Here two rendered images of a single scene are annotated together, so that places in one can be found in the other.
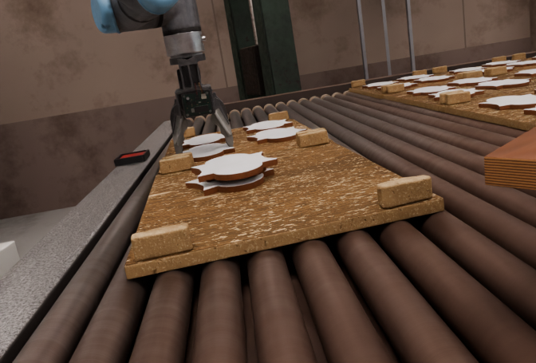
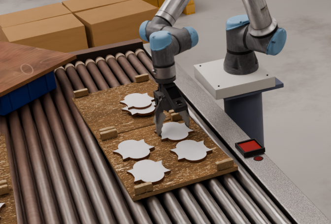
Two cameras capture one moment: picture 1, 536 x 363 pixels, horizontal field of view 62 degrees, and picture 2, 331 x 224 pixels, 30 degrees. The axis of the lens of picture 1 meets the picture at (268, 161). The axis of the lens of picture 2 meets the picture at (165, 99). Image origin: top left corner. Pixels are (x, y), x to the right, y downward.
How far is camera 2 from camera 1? 2.96 m
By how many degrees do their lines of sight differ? 141
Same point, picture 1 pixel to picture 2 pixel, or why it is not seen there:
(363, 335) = (98, 78)
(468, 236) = (72, 94)
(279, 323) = (112, 78)
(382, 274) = (93, 86)
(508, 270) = (70, 88)
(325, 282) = (104, 84)
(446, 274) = (81, 87)
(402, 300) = (91, 82)
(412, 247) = not seen: hidden behind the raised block
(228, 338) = (120, 76)
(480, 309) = (79, 82)
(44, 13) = not seen: outside the picture
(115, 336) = not seen: hidden behind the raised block
